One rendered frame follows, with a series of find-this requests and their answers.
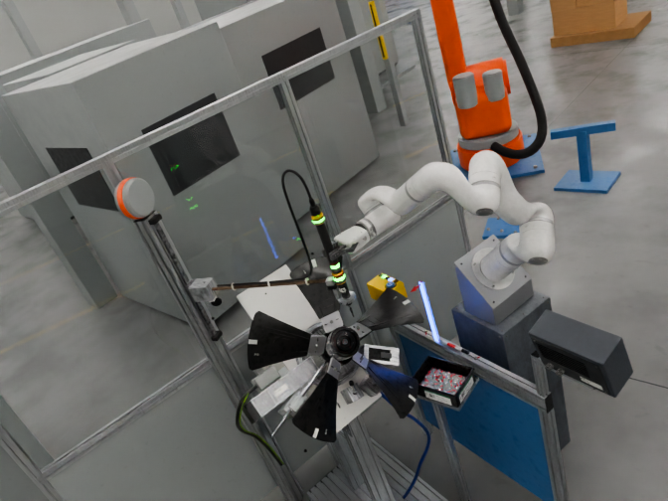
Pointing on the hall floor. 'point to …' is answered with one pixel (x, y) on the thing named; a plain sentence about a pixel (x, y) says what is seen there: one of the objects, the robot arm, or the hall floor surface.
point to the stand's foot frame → (340, 489)
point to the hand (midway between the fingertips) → (330, 252)
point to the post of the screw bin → (451, 451)
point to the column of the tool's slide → (217, 353)
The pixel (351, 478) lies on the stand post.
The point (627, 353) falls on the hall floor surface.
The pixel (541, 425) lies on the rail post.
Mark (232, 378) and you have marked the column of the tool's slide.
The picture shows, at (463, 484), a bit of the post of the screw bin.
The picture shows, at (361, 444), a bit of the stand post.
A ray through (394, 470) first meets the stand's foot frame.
